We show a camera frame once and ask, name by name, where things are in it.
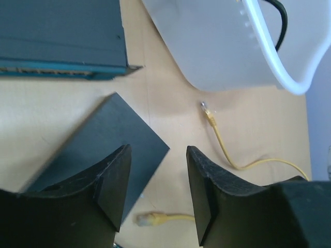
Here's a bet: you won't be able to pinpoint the small black network switch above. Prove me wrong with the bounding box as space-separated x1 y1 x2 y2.
27 92 169 220

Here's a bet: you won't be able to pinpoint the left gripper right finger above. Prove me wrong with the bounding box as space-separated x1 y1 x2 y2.
186 146 330 247

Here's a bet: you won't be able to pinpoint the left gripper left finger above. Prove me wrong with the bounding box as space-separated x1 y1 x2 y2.
1 145 131 247

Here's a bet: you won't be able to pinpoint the yellow ethernet cable right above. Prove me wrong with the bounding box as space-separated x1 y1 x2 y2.
199 101 310 181

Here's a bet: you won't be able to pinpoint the yellow ethernet cable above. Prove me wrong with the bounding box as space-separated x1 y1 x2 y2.
199 101 310 181
136 211 196 227

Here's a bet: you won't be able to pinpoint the yellow ethernet cable front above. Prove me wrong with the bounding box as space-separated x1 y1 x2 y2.
136 211 196 227

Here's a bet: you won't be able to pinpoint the large rack network switch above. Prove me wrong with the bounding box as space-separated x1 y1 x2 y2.
1 0 140 80

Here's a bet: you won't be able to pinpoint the white plastic bin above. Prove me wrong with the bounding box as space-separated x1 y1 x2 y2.
143 1 330 95

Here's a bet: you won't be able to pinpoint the tangled coloured wires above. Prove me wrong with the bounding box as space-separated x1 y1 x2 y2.
266 0 288 51

